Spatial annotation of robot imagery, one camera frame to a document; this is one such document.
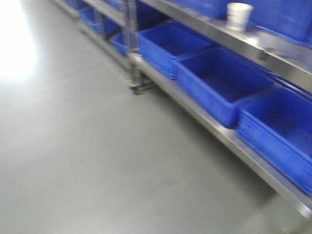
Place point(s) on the stainless steel flow shelf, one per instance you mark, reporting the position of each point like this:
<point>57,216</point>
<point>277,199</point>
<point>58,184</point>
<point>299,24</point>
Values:
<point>278,38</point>

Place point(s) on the blue bin lower left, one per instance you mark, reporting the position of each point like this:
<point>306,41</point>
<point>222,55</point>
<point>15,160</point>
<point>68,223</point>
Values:
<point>165,44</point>

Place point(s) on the blue bin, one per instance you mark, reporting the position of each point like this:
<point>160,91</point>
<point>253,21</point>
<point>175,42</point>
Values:
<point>165,44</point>
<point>279,127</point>
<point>221,82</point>

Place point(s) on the blue bin lower middle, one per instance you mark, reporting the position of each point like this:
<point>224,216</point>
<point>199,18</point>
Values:
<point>221,82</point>

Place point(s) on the blue bin lower right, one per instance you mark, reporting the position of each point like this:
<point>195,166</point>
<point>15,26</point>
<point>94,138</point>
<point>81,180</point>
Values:
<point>279,127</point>

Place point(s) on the white paper cup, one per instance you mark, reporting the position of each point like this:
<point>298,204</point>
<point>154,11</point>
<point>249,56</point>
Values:
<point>238,15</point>

